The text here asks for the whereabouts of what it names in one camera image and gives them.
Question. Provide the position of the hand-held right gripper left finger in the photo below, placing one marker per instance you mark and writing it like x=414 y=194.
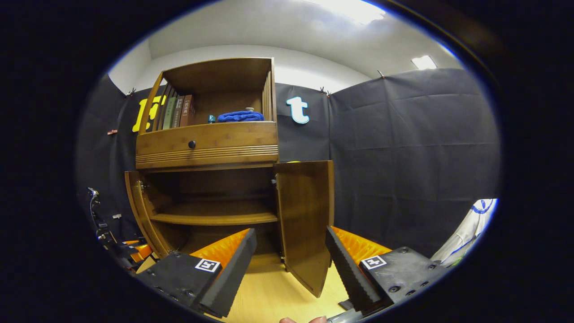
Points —
x=231 y=278

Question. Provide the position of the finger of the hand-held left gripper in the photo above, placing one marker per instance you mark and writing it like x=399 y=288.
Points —
x=131 y=242
x=142 y=252

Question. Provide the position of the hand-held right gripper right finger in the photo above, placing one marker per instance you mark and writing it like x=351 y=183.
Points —
x=350 y=278

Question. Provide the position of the wooden cabinet door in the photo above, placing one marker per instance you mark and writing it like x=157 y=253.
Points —
x=134 y=188
x=305 y=215

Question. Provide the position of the wooden double-door shoe cabinet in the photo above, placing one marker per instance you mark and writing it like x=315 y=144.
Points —
x=215 y=76

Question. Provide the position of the wooden cabinet drawer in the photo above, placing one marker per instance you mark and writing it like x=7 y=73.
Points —
x=224 y=134

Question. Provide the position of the wooden inner shelf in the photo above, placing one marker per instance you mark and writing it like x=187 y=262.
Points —
x=215 y=214

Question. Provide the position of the white garment with blue print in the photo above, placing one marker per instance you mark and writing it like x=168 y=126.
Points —
x=466 y=233

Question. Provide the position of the black backdrop cloth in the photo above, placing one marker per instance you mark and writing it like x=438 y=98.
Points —
x=403 y=157

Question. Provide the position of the green book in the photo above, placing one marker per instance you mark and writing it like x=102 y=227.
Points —
x=169 y=113

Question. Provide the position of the dark brown book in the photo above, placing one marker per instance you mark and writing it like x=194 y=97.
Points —
x=178 y=112

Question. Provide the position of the reddish brown book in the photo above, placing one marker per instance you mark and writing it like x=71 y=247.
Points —
x=187 y=111

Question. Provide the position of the blue towel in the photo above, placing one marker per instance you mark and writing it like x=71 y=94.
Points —
x=240 y=116

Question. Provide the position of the small square ceiling light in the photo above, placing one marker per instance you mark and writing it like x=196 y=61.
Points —
x=423 y=62

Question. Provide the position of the long ceiling light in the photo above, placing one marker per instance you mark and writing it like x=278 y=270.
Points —
x=354 y=10

